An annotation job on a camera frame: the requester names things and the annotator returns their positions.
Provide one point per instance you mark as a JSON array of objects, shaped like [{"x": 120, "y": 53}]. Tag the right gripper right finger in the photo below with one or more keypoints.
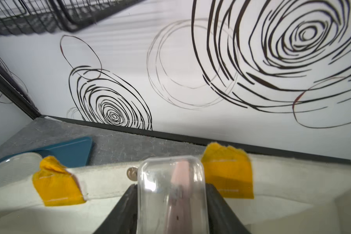
[{"x": 222, "y": 219}]

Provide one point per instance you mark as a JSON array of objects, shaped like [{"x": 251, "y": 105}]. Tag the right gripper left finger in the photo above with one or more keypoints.
[{"x": 123, "y": 217}]

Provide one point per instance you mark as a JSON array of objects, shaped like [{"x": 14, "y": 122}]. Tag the clear case pink compass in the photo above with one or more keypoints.
[{"x": 172, "y": 196}]

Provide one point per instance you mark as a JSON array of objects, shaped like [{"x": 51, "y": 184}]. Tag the canvas tote bag yellow handles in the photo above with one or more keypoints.
[{"x": 290, "y": 197}]

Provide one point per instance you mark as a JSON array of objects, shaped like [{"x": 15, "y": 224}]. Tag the teal tray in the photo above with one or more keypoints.
[{"x": 72, "y": 154}]

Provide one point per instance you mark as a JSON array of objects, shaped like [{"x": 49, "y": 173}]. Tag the grey round plate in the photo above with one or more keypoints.
[{"x": 19, "y": 167}]

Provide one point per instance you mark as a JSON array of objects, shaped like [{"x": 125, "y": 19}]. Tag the black wire basket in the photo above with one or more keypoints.
[{"x": 21, "y": 17}]

